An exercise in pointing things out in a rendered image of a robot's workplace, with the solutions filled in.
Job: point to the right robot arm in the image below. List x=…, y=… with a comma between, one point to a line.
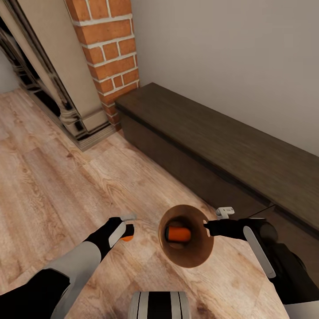
x=296, y=290

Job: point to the wood fireplace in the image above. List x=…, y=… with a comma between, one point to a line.
x=39, y=40

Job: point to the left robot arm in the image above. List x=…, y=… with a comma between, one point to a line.
x=52, y=291

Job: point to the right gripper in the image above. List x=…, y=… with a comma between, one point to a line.
x=219, y=227

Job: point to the robot trunk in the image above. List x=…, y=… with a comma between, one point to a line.
x=159, y=305

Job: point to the cabinet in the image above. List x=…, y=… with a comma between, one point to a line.
x=229, y=164

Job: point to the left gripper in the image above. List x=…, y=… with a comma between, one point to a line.
x=129, y=231

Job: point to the trash can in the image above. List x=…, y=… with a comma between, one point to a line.
x=186, y=254

